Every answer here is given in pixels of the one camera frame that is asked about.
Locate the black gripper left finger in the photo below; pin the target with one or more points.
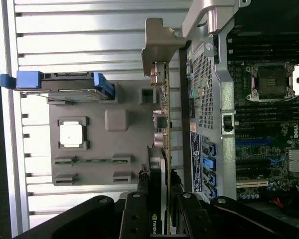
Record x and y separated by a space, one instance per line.
135 216

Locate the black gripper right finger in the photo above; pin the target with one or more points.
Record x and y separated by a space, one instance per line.
189 219

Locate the green RAM stick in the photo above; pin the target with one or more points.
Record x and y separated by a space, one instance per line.
94 161

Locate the white expansion slot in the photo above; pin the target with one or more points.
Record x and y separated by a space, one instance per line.
251 184

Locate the grey plastic parts rack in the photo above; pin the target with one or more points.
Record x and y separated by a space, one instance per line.
102 149

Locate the green motherboard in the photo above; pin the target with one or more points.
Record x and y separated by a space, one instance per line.
259 159

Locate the blue expansion slot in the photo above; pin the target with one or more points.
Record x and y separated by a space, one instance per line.
251 142

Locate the silver CPU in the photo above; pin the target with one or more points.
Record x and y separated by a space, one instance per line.
71 135

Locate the open dark grey PC case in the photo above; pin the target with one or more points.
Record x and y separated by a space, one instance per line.
224 87

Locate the hard disk in blue caddy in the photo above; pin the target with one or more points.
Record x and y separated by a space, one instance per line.
69 93

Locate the CPU socket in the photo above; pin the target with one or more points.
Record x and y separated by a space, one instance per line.
271 81

